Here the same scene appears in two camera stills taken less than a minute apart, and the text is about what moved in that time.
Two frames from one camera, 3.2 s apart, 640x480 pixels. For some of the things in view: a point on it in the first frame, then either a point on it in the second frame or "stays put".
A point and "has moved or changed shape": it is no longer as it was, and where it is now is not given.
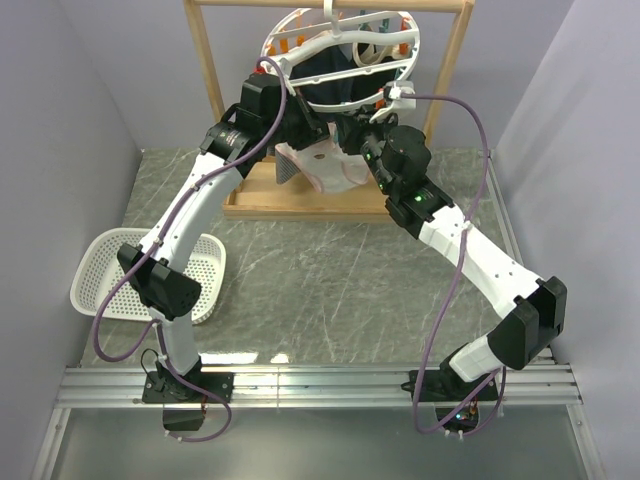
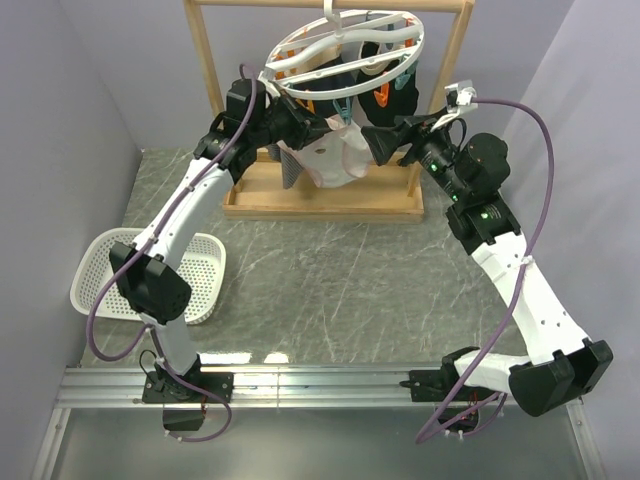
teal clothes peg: [383, 28] → [411, 70]
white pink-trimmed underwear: [326, 163] has moved or changed shape
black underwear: [370, 85] → [402, 101]
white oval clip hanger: [341, 59] has moved or changed shape
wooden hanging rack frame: [255, 191] stays put
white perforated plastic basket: [99, 268] stays put
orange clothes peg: [404, 47] → [382, 95]
